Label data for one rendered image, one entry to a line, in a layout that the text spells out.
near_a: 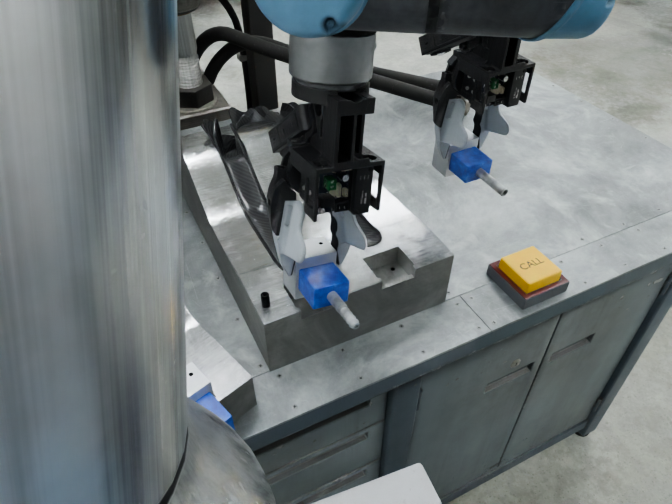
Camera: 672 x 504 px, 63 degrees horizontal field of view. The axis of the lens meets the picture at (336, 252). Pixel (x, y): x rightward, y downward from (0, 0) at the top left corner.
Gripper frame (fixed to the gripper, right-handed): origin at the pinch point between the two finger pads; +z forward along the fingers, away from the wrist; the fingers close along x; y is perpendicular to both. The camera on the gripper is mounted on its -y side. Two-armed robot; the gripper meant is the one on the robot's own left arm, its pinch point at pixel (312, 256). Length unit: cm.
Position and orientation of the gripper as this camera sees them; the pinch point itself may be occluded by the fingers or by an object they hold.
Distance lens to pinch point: 61.2
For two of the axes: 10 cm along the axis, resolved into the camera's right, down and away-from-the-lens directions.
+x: 8.9, -1.9, 4.2
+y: 4.5, 4.9, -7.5
